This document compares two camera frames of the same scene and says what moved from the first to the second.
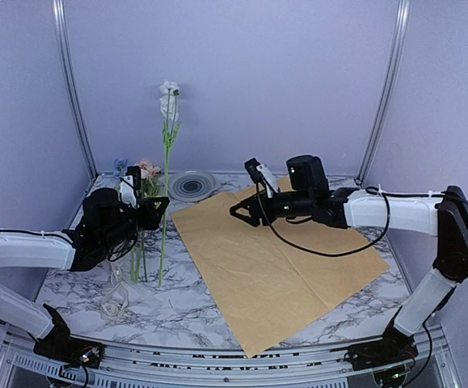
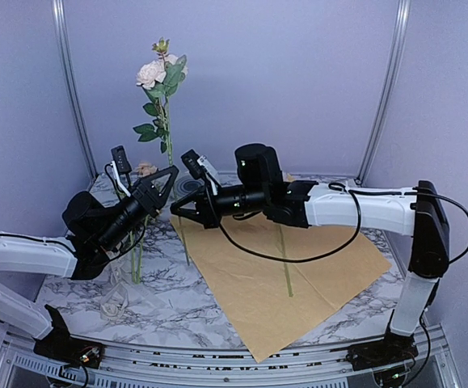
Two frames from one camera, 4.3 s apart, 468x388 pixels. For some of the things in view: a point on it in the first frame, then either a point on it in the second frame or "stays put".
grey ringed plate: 192,185 stays put
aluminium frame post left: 61,27 stays put
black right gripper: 250,201 -> 201,196
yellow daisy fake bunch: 151,187 -> 144,169
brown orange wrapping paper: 265,285 stays put
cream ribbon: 115,307 stays put
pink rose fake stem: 149,170 -> 161,78
